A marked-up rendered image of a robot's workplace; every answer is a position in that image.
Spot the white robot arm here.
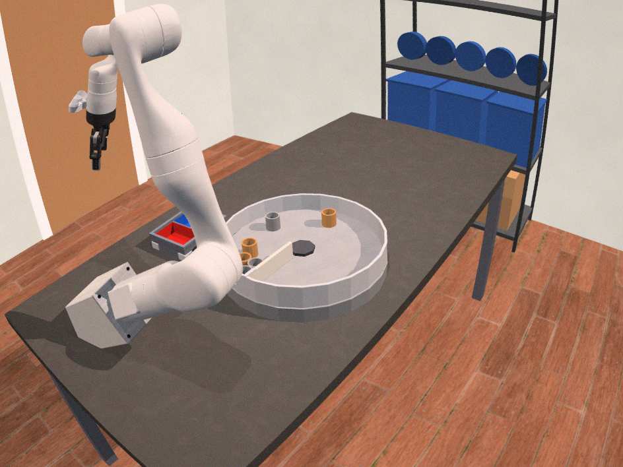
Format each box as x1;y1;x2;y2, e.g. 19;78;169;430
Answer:
69;4;243;323

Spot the white round turntable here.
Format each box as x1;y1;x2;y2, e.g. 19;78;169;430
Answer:
226;194;387;323

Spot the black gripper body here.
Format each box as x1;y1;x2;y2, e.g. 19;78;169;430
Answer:
86;108;116;142

